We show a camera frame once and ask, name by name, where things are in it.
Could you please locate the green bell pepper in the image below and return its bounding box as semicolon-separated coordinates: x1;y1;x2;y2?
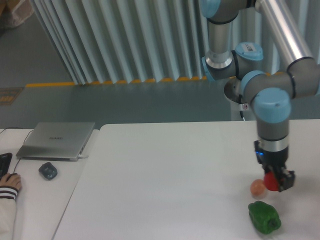
248;200;282;235

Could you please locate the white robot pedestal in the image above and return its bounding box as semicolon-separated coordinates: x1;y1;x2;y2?
223;77;256;121

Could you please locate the white folding partition screen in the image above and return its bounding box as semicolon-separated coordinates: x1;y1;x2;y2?
31;0;320;98

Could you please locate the silver closed laptop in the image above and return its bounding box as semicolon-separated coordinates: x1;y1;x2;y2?
16;122;95;162

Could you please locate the black computer mouse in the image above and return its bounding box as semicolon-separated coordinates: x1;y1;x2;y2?
7;173;17;181

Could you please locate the black mouse cable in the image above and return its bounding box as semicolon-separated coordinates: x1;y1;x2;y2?
0;127;35;175

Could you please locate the white striped sleeve forearm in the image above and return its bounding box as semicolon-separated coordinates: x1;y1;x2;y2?
0;186;18;240

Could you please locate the brown egg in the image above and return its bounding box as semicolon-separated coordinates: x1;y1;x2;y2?
250;179;266;196

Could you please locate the person's hand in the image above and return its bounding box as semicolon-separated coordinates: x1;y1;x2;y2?
0;173;22;192

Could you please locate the black base cable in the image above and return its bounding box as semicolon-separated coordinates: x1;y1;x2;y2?
237;93;246;122

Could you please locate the black keyboard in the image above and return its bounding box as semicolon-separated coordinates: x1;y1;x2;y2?
0;152;13;178

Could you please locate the cardboard box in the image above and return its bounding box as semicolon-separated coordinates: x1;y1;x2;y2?
0;0;34;29

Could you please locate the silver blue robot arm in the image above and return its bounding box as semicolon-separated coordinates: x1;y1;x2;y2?
200;0;320;192

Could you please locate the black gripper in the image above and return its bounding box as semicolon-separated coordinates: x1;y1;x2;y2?
254;140;295;192

